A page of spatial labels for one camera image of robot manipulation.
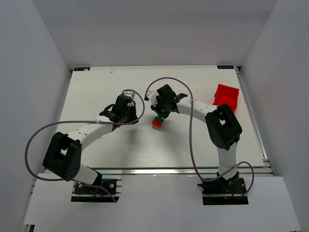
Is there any right side aluminium rail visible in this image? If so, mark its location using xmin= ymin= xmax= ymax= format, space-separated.
xmin=234 ymin=66 xmax=269 ymax=162

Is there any red plastic bin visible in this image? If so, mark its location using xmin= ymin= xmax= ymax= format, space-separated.
xmin=213 ymin=84 xmax=239 ymax=113

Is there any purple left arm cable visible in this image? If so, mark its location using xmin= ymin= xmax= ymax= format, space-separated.
xmin=24 ymin=89 xmax=145 ymax=203

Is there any blue corner label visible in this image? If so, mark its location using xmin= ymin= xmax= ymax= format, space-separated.
xmin=73 ymin=67 xmax=90 ymax=72
xmin=217 ymin=65 xmax=234 ymax=70

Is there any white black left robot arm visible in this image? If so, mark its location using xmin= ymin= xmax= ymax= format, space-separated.
xmin=42 ymin=91 xmax=138 ymax=192

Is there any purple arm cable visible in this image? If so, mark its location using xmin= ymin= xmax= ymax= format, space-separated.
xmin=24 ymin=89 xmax=145 ymax=203
xmin=144 ymin=77 xmax=254 ymax=199

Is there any red wood block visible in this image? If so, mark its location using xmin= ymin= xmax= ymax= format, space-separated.
xmin=152 ymin=120 xmax=163 ymax=127

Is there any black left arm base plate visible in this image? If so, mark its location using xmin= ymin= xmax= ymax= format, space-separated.
xmin=71 ymin=178 xmax=122 ymax=203

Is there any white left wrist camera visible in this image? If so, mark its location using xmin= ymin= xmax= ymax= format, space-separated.
xmin=122 ymin=90 xmax=135 ymax=100

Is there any teal wood block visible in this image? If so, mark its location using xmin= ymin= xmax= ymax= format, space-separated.
xmin=154 ymin=116 xmax=164 ymax=123

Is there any blue corner label right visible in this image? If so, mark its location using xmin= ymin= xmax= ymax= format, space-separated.
xmin=217 ymin=65 xmax=234 ymax=70

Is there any blue corner label left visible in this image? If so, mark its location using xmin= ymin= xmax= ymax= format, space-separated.
xmin=73 ymin=67 xmax=90 ymax=72

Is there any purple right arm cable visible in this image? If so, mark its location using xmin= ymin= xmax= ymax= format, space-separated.
xmin=144 ymin=77 xmax=254 ymax=199

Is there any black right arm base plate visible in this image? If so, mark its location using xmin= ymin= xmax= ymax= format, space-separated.
xmin=198 ymin=178 xmax=249 ymax=205

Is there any aluminium table edge rail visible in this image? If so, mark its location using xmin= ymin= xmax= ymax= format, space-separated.
xmin=97 ymin=166 xmax=273 ymax=175

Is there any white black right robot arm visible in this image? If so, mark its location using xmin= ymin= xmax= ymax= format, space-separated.
xmin=145 ymin=84 xmax=242 ymax=191

